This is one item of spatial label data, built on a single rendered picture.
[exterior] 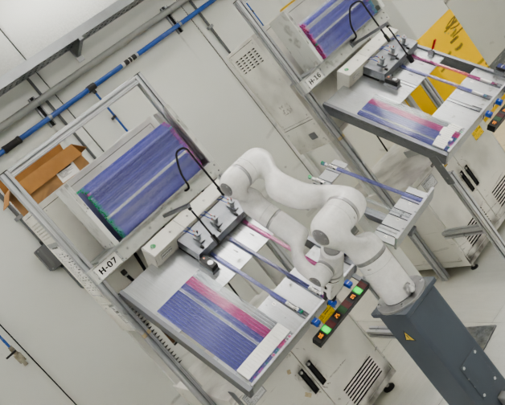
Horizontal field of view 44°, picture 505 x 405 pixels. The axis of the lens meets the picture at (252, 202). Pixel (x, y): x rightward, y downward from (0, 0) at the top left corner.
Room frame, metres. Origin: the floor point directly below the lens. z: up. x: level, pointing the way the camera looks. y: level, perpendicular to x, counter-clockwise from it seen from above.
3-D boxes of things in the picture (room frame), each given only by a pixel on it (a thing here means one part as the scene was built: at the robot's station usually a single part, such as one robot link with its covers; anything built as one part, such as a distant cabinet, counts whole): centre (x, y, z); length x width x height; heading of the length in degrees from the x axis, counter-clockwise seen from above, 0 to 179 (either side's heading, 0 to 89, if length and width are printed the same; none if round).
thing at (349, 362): (2.87, 0.43, 0.31); 0.70 x 0.65 x 0.62; 118
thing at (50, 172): (3.00, 0.55, 1.82); 0.68 x 0.30 x 0.20; 118
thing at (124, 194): (2.79, 0.32, 1.52); 0.51 x 0.13 x 0.27; 118
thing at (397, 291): (2.01, -0.20, 0.79); 0.19 x 0.19 x 0.18
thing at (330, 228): (1.99, -0.17, 1.00); 0.19 x 0.12 x 0.24; 123
